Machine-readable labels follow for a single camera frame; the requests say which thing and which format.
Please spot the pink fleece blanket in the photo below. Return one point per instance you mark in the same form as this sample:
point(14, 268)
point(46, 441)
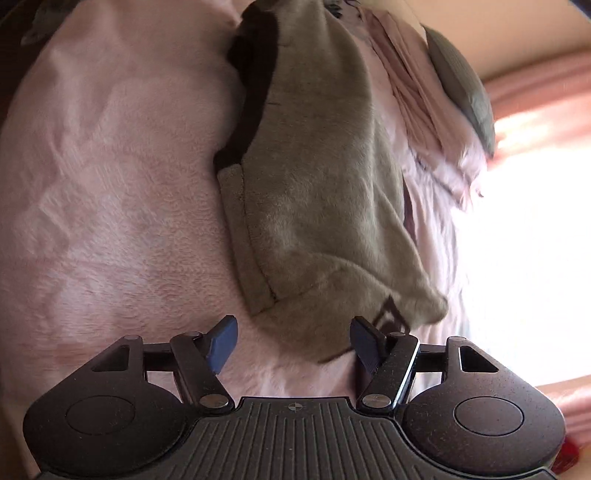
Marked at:
point(115, 207)

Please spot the grey cushion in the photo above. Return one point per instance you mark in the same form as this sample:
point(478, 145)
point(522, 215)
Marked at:
point(461, 83)

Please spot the pink curtain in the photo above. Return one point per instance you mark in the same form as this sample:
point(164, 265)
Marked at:
point(531, 92)

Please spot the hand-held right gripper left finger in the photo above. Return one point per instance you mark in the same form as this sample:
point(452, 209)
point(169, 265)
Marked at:
point(222, 341)

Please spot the pink pillow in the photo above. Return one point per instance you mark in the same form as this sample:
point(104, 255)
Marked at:
point(415, 92)

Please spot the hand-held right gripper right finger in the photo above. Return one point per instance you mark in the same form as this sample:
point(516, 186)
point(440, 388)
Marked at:
point(364, 342)

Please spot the grey fleece garment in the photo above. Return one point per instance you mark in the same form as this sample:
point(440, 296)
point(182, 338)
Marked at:
point(314, 184)

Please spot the red object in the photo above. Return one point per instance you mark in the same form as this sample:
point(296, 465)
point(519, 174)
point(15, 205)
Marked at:
point(569, 457)

